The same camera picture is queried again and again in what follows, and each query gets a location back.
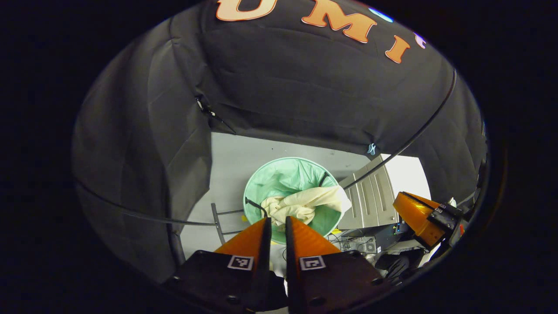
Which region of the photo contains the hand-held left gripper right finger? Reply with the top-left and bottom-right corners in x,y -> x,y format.
286,216 -> 393,314

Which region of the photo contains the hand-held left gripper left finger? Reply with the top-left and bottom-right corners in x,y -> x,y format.
163,217 -> 288,314

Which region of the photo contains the cream button shirt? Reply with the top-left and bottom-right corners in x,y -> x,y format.
261,185 -> 353,227

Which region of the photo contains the green laundry hamper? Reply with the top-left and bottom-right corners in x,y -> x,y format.
243,157 -> 345,245

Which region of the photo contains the grey drawer cabinet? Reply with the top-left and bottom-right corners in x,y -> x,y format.
338,154 -> 432,230

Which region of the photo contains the black computer case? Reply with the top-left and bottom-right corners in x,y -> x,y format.
338,222 -> 412,256

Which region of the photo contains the black backdrop cloth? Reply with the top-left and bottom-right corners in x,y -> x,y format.
72,0 -> 488,284

